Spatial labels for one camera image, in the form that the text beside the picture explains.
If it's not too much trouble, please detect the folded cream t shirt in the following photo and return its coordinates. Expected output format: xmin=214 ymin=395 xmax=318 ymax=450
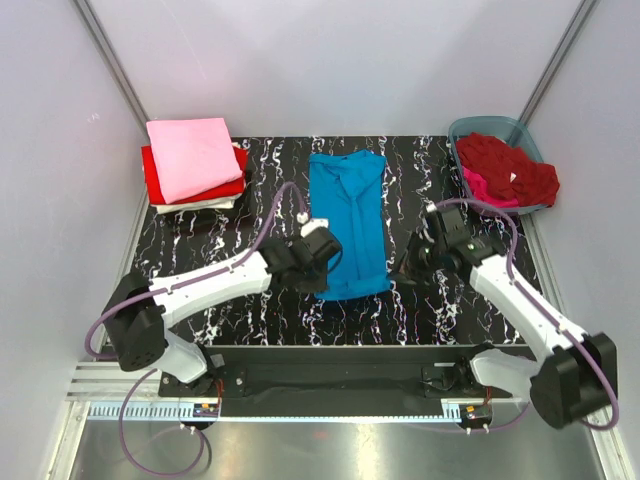
xmin=152 ymin=194 xmax=241 ymax=214

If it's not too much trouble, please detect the translucent blue plastic basket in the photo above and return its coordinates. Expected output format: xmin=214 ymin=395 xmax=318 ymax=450
xmin=449 ymin=116 xmax=549 ymax=215

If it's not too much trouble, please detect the folded red t shirt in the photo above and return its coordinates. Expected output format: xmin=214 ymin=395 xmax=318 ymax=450
xmin=141 ymin=145 xmax=248 ymax=207

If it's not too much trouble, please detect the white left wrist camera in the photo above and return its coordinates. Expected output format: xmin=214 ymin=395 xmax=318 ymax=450
xmin=296 ymin=212 xmax=329 ymax=237

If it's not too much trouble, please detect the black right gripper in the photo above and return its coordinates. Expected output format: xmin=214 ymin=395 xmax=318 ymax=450
xmin=387 ymin=231 xmax=446 ymax=285

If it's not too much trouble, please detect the magenta t shirt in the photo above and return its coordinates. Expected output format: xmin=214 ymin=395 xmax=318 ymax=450
xmin=463 ymin=167 xmax=519 ymax=209

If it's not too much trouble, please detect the dark red t shirt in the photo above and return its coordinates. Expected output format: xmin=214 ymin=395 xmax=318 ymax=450
xmin=455 ymin=133 xmax=560 ymax=208

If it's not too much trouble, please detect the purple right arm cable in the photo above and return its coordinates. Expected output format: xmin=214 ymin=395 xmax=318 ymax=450
xmin=429 ymin=198 xmax=622 ymax=434

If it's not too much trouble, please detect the blue t shirt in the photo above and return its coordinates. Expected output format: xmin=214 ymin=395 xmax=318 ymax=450
xmin=309 ymin=150 xmax=390 ymax=302

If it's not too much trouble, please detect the folded pink t shirt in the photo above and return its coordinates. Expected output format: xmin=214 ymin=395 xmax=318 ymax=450
xmin=146 ymin=118 xmax=243 ymax=204

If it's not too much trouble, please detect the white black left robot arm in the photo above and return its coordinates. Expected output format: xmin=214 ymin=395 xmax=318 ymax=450
xmin=103 ymin=223 xmax=342 ymax=396

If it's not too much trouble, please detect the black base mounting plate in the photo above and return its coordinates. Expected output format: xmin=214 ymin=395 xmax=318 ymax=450
xmin=135 ymin=346 xmax=507 ymax=422

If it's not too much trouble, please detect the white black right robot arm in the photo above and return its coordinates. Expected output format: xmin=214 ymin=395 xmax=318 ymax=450
xmin=391 ymin=199 xmax=620 ymax=431

